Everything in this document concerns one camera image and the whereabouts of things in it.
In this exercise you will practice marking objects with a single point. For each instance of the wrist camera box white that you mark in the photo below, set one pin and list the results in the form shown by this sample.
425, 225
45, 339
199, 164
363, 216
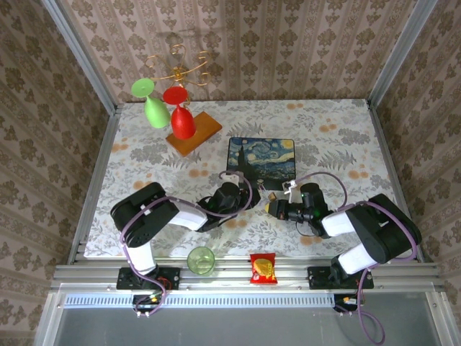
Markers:
230, 176
290, 186

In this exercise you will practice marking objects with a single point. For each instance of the floral table cloth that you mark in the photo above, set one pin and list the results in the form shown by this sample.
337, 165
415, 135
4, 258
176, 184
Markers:
324, 119

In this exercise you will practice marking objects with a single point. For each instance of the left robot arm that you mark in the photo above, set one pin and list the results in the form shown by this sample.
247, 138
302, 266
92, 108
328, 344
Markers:
140, 216

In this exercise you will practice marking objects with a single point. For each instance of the green transparent plastic cup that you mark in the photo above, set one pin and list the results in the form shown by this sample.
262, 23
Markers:
201, 262

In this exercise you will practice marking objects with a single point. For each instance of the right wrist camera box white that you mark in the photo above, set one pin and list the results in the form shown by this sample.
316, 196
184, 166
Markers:
290, 186

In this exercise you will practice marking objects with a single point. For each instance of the green plastic wine glass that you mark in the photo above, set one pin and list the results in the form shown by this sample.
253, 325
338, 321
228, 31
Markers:
156, 111

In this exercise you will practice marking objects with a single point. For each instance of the red snack packet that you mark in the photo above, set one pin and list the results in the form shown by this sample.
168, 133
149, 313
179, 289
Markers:
264, 269

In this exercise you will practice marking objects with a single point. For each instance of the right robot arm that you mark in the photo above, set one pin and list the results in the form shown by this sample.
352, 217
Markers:
381, 230

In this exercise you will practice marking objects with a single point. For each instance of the aluminium frame post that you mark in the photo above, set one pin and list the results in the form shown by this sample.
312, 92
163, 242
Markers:
399, 54
79, 54

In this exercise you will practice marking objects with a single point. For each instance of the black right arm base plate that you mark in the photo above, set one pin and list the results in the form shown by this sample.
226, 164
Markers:
318, 279

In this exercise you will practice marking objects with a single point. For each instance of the black connector block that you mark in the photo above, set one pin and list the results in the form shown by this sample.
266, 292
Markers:
144, 301
345, 302

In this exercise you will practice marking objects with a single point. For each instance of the starry night painted box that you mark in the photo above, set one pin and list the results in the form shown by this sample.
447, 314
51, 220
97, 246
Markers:
263, 160

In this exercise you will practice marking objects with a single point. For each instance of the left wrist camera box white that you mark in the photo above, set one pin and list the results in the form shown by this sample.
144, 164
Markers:
230, 176

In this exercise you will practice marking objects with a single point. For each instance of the aluminium frame rail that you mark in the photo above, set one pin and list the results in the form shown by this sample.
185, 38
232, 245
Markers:
230, 279

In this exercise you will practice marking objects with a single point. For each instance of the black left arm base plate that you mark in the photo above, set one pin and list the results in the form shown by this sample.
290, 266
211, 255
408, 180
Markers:
169, 279

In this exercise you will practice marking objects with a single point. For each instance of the red plastic wine glass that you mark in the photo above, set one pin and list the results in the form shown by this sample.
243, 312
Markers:
182, 122

